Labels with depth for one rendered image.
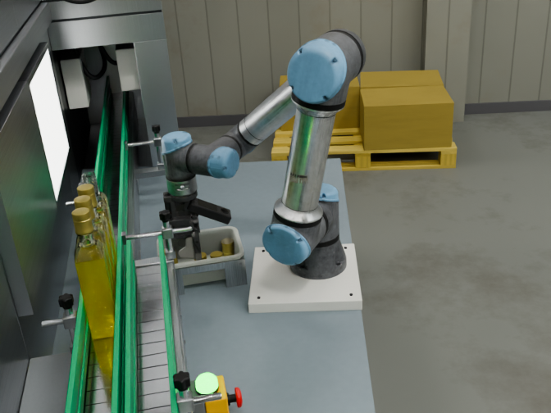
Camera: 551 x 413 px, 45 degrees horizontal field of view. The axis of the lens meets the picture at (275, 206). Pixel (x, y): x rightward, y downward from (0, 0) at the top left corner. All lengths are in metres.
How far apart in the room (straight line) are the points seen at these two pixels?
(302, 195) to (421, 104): 2.70
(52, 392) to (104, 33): 1.34
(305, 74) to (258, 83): 3.73
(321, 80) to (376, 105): 2.78
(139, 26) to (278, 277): 1.02
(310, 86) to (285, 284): 0.58
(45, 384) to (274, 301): 0.58
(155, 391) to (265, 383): 0.28
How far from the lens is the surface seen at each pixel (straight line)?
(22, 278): 1.35
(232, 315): 1.67
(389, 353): 2.72
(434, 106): 4.16
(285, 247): 1.54
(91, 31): 2.34
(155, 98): 2.39
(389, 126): 4.16
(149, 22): 2.33
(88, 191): 1.42
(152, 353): 1.38
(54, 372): 1.40
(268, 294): 1.68
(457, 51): 4.96
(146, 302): 1.53
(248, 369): 1.50
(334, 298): 1.65
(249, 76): 5.07
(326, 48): 1.34
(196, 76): 5.12
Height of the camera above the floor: 1.72
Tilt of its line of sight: 27 degrees down
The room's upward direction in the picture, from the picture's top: 4 degrees counter-clockwise
